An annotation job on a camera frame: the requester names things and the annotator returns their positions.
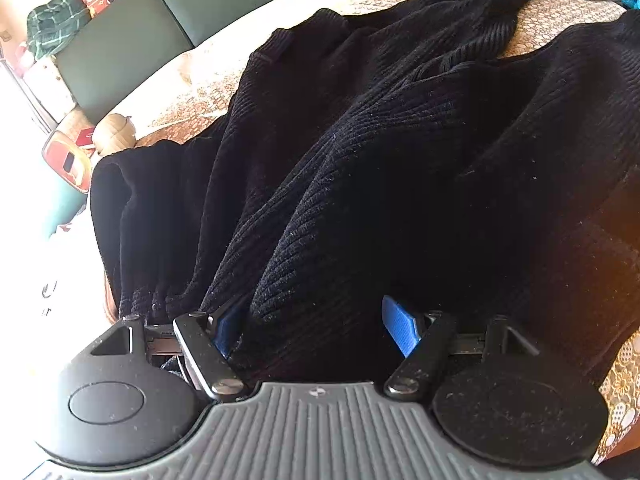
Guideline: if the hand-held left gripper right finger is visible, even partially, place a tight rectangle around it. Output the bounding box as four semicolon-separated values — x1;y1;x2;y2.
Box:
381;295;539;403

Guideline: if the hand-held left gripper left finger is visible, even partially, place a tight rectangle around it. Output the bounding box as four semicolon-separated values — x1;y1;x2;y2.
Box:
89;304;247;403

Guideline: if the black knit sweater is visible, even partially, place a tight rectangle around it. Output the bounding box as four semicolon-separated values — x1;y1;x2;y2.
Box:
89;0;640;392

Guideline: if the green and orange heater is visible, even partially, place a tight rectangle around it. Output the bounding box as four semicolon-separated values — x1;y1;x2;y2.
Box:
41;128;93;242

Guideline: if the green sofa with cover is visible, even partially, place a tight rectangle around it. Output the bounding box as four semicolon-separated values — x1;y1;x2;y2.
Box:
57;0;476;137

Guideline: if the white dotted gift bag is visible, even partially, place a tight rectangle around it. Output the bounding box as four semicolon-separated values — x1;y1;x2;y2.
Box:
22;57;64;112

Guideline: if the green plaid blanket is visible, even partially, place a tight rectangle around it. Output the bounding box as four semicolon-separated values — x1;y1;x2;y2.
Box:
25;0;94;62

